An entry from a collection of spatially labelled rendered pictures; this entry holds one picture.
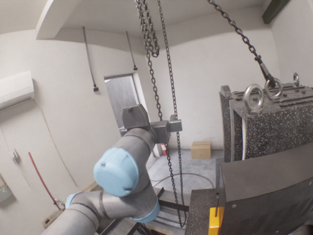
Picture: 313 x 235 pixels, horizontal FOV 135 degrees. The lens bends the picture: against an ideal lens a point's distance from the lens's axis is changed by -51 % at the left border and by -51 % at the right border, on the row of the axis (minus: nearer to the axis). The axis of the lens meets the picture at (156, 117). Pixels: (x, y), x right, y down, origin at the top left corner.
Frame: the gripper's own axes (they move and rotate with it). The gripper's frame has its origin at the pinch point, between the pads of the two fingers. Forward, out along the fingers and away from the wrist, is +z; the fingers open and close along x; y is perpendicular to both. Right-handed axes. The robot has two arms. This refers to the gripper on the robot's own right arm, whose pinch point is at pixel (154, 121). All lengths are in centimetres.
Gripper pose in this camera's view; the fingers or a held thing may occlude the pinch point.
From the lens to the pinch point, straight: 47.6
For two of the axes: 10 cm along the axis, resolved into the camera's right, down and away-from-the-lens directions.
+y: 2.0, 9.5, 2.3
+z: 2.1, -2.7, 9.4
